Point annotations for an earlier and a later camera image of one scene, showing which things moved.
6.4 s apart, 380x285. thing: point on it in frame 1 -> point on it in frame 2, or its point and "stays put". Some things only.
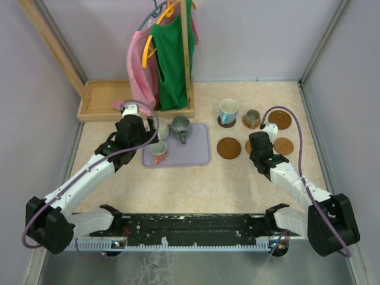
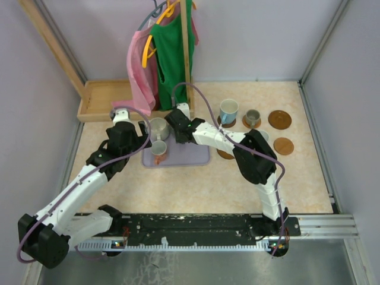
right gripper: [251, 155] -> [177, 138]
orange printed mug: [159, 150] stays put
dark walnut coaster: [225, 126] stays put
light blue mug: [228, 108] stays put
